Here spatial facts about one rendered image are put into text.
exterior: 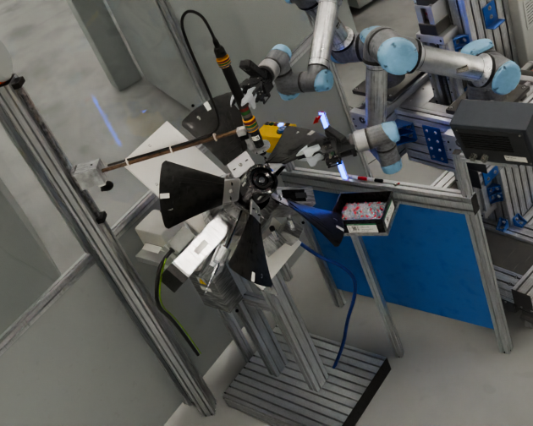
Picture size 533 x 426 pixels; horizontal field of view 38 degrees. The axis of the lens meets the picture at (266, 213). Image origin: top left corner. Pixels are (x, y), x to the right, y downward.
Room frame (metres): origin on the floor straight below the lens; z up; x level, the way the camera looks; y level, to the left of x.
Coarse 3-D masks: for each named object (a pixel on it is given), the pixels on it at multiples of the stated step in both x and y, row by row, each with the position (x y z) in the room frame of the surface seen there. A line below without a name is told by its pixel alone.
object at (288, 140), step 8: (288, 128) 2.53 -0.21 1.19; (296, 128) 2.52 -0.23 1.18; (304, 128) 2.50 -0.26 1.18; (288, 136) 2.49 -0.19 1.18; (296, 136) 2.47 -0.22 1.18; (304, 136) 2.45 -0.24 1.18; (312, 136) 2.44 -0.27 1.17; (320, 136) 2.43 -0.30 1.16; (280, 144) 2.46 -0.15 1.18; (288, 144) 2.44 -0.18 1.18; (296, 144) 2.41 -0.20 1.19; (304, 144) 2.40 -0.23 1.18; (272, 152) 2.43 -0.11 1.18; (280, 152) 2.40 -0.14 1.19; (288, 152) 2.37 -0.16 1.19; (296, 152) 2.36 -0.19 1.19; (272, 160) 2.37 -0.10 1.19; (280, 160) 2.34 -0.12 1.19; (288, 160) 2.32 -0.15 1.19
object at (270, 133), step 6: (264, 126) 2.84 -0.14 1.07; (270, 126) 2.82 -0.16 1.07; (276, 126) 2.80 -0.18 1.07; (294, 126) 2.74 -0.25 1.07; (264, 132) 2.80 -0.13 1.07; (270, 132) 2.78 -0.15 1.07; (276, 132) 2.76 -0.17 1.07; (264, 138) 2.77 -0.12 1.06; (270, 138) 2.74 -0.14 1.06; (276, 138) 2.72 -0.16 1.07; (270, 144) 2.75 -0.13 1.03; (276, 144) 2.73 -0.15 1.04; (270, 150) 2.77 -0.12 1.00
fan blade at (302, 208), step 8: (288, 200) 2.24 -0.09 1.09; (296, 208) 2.19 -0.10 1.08; (304, 208) 2.21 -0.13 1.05; (312, 208) 2.26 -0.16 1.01; (304, 216) 2.15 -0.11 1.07; (312, 216) 2.17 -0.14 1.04; (320, 216) 2.19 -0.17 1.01; (328, 216) 2.22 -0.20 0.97; (336, 216) 2.24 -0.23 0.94; (312, 224) 2.12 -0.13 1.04; (320, 224) 2.14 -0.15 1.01; (328, 224) 2.16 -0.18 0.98; (336, 224) 2.18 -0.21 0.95; (328, 232) 2.11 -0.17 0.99; (336, 232) 2.12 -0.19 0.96; (336, 240) 2.08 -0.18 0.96
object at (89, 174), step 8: (96, 160) 2.51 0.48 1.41; (72, 168) 2.52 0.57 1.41; (80, 168) 2.51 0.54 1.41; (88, 168) 2.48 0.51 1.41; (96, 168) 2.46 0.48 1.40; (72, 176) 2.50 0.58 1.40; (80, 176) 2.47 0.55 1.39; (88, 176) 2.47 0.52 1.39; (96, 176) 2.46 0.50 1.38; (104, 176) 2.48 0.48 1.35; (80, 184) 2.48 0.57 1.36; (88, 184) 2.47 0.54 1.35; (96, 184) 2.46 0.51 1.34
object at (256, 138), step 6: (216, 42) 2.32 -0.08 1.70; (216, 48) 2.32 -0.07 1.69; (222, 48) 2.32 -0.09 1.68; (216, 54) 2.32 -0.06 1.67; (222, 54) 2.31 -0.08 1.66; (252, 132) 2.31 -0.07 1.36; (258, 132) 2.32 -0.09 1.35; (252, 138) 2.32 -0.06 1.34; (258, 138) 2.31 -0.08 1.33; (258, 144) 2.31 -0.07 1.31
